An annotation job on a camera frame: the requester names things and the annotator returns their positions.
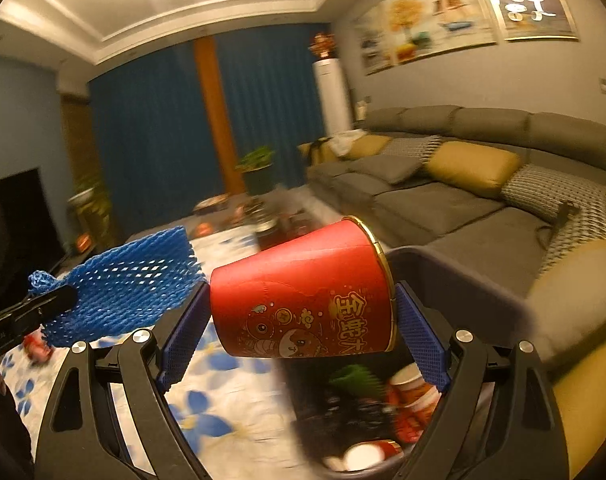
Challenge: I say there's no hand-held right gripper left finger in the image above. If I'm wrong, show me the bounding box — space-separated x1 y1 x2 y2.
34 280 214 480

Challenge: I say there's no green foam net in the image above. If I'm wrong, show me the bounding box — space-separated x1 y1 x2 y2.
330 363 385 402

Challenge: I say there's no plant shelf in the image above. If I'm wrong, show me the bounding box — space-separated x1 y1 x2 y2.
67 174 114 252

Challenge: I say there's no white standing air conditioner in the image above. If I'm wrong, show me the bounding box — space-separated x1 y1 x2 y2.
313 58 354 137

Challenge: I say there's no grey sofa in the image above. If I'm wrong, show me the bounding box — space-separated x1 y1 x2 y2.
297 105 606 480

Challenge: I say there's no coffee table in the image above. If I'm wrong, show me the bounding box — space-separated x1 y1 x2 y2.
193 194 295 233

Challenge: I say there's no blue foam net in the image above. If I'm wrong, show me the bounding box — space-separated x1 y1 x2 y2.
27 226 208 348

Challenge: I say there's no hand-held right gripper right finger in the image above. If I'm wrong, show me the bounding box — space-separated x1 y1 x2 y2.
393 281 567 480

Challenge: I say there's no white red printed cup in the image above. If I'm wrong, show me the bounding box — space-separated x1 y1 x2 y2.
387 362 442 445

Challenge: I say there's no small red paper cup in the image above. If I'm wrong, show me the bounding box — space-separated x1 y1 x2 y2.
323 438 405 474

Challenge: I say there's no large red paper cup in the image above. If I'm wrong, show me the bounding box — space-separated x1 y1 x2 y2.
209 215 397 360

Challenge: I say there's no blue floral blanket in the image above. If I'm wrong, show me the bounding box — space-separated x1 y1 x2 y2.
0 225 311 480

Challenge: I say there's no red packet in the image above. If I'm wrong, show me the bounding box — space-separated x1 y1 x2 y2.
22 332 54 362

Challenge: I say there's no black cable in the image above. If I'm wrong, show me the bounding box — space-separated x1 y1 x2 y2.
534 200 582 247

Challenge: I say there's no large patterned cushion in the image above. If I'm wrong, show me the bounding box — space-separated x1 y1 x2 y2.
500 164 606 222

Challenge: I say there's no potted plant on stand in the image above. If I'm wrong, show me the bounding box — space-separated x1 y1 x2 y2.
234 146 277 197

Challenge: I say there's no grey trash bin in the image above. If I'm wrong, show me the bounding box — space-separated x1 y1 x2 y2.
277 245 551 480

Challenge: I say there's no red gold ornament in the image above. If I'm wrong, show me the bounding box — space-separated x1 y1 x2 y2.
308 32 337 60

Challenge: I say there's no yellow tree painting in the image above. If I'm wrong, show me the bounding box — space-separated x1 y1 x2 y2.
379 0 499 64

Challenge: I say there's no small patterned cushion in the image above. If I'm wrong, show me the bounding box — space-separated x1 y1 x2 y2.
383 135 445 169

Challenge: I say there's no black television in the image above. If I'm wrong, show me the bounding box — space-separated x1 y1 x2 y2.
0 167 64 313

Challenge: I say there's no small landscape painting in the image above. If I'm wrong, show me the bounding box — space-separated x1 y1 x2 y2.
352 10 395 77

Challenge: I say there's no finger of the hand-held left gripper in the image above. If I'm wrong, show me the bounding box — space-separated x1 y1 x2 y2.
14 285 80 327

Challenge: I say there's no blue curtain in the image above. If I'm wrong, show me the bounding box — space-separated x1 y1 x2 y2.
87 42 220 227
214 22 332 194

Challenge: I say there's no white cloth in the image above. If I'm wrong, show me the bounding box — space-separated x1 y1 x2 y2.
328 130 367 157

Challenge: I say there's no small yellow cushion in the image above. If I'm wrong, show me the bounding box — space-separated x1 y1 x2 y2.
343 135 392 162

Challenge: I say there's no framed pale painting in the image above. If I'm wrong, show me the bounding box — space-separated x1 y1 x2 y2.
476 0 580 42

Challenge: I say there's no orange curtain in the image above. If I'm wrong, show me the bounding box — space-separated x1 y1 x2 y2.
193 37 247 196

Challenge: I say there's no grey cushion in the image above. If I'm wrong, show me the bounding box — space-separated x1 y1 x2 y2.
350 155 425 184

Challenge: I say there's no large yellow cushion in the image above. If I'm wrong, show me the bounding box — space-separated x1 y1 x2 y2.
425 141 522 199

